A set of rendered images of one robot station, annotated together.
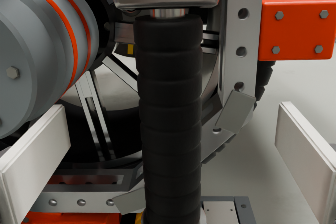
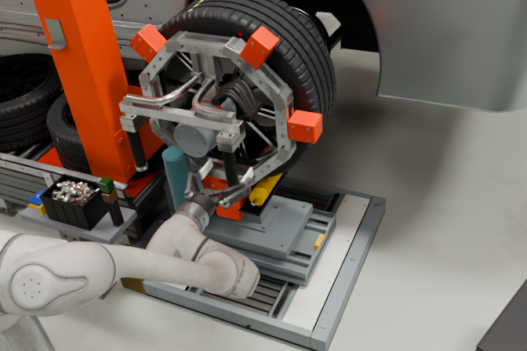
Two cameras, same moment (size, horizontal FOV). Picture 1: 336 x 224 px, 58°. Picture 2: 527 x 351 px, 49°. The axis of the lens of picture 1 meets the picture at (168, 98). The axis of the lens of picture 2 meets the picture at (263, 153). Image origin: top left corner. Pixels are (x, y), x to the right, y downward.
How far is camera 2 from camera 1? 1.56 m
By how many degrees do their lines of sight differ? 27
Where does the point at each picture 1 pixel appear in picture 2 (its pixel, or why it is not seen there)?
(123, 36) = not seen: hidden behind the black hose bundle
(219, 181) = (377, 180)
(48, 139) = (208, 166)
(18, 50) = (205, 139)
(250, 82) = (286, 146)
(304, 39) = (303, 135)
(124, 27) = not seen: hidden behind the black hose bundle
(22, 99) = (205, 150)
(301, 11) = (299, 127)
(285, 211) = (419, 217)
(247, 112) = (286, 156)
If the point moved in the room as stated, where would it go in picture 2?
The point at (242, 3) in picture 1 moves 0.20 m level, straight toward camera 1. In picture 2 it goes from (280, 120) to (241, 153)
